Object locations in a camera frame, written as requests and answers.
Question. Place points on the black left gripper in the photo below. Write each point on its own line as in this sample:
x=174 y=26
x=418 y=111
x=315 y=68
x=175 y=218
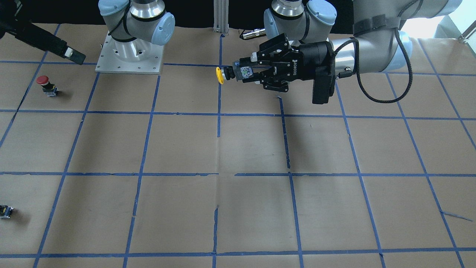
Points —
x=309 y=59

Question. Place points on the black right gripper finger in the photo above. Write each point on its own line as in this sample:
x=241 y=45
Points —
x=74 y=55

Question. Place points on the yellow push button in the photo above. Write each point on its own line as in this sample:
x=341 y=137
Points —
x=233 y=72

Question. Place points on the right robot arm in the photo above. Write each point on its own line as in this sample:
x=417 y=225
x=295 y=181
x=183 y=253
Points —
x=138 y=30

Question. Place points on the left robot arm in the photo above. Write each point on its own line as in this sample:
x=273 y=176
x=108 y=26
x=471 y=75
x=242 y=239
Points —
x=377 y=44

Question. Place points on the red push button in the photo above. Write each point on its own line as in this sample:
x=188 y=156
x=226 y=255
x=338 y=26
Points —
x=47 y=87

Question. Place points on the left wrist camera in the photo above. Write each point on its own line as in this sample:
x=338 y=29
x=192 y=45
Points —
x=323 y=86

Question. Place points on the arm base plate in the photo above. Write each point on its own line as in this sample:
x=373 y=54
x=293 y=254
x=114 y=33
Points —
x=134 y=57

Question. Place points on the aluminium frame post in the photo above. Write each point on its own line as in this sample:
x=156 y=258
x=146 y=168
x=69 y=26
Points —
x=221 y=9

